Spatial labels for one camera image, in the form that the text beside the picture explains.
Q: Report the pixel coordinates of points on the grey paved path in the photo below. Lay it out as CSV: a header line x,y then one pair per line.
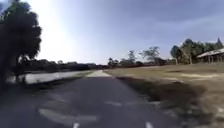
x,y
96,96

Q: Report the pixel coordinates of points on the distant dark tree line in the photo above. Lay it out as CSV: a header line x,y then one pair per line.
x,y
56,65

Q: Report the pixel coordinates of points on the grass strip by water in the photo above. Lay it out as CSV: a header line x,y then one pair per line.
x,y
56,81

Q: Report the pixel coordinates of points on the pale water surface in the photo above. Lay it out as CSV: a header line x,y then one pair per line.
x,y
46,76

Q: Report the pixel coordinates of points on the robot's own part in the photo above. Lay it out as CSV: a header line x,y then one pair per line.
x,y
76,125
148,125

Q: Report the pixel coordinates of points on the row of trees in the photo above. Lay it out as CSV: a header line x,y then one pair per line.
x,y
186,51

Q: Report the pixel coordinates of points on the dry grass field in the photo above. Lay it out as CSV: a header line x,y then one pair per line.
x,y
186,83

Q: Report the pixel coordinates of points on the large dark tree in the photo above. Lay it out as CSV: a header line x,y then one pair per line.
x,y
16,36

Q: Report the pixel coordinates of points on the open shelter building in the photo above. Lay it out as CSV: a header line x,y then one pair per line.
x,y
211,55

